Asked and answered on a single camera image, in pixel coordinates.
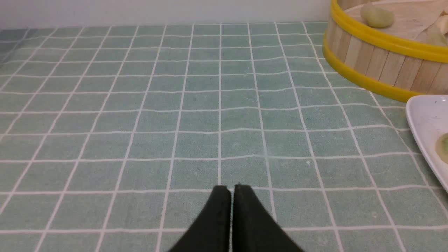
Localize green checkered tablecloth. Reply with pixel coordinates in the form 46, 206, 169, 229
0, 22, 447, 252

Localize green dumpling on plate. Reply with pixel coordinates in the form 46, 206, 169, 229
435, 133, 448, 164

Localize pale green steamed dumpling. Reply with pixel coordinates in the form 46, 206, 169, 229
360, 2, 394, 28

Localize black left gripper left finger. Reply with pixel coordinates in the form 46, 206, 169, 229
169, 185, 232, 252

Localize white ceramic plate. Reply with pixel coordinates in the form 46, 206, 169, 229
405, 94, 448, 191

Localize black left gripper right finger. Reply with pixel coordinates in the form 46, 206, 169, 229
232, 184, 304, 252

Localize bamboo steamer basket yellow rims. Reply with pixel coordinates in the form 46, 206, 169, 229
322, 0, 447, 102

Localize cream steamer liner cloth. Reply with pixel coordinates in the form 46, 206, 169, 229
345, 0, 447, 47

